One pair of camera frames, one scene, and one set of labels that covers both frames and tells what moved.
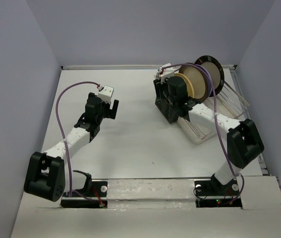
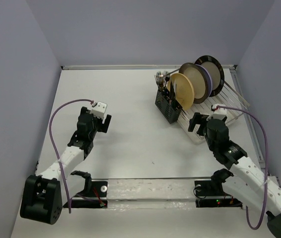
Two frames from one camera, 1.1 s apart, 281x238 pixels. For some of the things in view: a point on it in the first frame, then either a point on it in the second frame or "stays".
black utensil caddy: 165,107 stays
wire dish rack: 228,102 stays
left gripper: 110,113 → 101,127
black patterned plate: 215,70 stays
